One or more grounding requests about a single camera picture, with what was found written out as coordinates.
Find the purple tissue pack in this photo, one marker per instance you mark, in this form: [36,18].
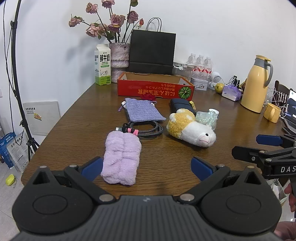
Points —
[231,93]

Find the black light stand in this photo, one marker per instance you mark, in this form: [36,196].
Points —
[30,141]

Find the small yellow box figure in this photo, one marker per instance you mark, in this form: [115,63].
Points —
[193,105]

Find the flat white carton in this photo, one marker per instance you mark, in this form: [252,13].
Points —
[183,65]

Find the yellow thermos jug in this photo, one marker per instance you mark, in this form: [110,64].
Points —
[253,88]

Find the pink mottled vase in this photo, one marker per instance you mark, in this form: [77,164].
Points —
[119,58]

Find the white plastic bag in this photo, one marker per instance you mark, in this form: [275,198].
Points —
[276,190]

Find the small white cloth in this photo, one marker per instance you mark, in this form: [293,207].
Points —
[124,106]

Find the white square panel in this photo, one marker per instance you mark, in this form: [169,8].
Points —
[46,115]

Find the black paper bag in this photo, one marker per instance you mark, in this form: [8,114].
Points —
[151,51]

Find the open laptop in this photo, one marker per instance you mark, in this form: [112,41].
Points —
[291,104]

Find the red cardboard box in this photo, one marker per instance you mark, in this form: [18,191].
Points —
[148,89]

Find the clear food container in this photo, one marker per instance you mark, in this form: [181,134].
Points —
[181,73]

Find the yellow white plush alpaca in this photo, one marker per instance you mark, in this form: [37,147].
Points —
[185,129]

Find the white printed paper bag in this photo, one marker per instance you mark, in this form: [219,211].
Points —
[17,155]

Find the dark smartphone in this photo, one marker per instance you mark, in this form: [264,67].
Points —
[290,130]

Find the printed tin box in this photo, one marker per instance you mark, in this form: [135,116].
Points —
[200,83]

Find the yellow mug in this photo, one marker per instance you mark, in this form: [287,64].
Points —
[272,112]

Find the yellow-green small case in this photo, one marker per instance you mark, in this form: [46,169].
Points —
[11,180]

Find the lavender fluffy towel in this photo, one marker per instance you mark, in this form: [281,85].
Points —
[121,157]

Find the small white fan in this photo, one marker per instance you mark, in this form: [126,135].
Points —
[216,77]

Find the green pear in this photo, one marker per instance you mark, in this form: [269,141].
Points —
[219,88]

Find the green white milk carton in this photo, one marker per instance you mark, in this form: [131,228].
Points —
[103,69]

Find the navy zip case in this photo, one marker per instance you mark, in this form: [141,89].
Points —
[180,103]

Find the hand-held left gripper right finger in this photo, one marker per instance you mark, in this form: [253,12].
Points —
[201,170]

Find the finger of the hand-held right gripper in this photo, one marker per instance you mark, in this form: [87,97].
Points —
[245,154]
[268,140]

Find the dried pink rose bouquet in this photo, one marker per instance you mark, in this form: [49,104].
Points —
[115,19]

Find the dark wooden chair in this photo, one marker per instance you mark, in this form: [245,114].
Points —
[278,87]

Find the person's right hand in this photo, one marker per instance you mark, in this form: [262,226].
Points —
[289,191]

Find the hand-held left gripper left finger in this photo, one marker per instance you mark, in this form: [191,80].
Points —
[92,168]

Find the red fabric flower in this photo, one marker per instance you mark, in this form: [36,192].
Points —
[151,98]

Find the black power adapter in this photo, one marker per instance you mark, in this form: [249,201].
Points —
[234,79]

